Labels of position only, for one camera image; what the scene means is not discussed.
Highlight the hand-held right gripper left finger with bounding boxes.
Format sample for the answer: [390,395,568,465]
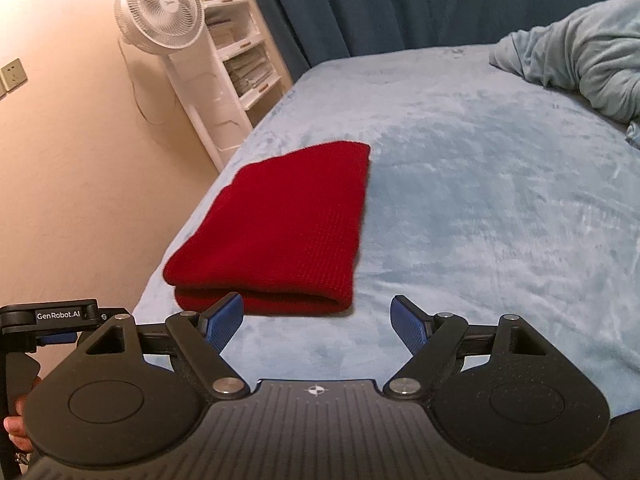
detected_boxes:
[76,292,248,402]

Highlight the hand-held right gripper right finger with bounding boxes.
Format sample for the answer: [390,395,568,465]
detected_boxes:
[382,295,557,404]

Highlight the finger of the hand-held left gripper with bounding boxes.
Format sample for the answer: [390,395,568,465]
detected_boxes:
[37,332,78,347]

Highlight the red knit sweater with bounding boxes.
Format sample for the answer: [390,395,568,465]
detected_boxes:
[162,141,372,317]

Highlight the person's left hand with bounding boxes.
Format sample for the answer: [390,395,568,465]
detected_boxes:
[2,394,36,467]

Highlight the light blue bed sheet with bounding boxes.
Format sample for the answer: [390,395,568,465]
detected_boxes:
[132,44,640,413]

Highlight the stacks of books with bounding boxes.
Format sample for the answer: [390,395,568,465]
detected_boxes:
[196,0,282,98]

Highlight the white shelf unit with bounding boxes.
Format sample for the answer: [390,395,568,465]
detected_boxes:
[176,0,295,115]

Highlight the dark blue curtain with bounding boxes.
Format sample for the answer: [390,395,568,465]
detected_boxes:
[234,0,640,83]

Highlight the white standing fan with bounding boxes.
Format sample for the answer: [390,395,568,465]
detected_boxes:
[113,0,254,174]

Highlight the grey-blue crumpled blanket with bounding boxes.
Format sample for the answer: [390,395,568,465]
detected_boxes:
[488,0,640,150]

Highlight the white fan cable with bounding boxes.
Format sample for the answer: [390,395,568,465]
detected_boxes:
[118,35,169,127]

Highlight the wall socket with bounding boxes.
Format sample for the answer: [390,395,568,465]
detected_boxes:
[0,57,27,100]

